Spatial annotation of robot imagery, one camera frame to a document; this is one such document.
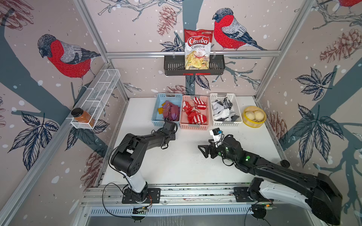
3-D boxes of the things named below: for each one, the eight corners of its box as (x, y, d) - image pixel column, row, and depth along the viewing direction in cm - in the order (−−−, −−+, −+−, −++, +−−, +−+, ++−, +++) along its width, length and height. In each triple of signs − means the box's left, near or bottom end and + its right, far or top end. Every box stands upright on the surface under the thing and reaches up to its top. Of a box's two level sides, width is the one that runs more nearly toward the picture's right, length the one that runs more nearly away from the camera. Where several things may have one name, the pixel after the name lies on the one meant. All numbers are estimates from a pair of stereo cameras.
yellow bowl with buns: (243, 128, 104) (247, 122, 99) (238, 111, 115) (241, 105, 109) (265, 128, 104) (270, 122, 98) (258, 111, 115) (262, 105, 109)
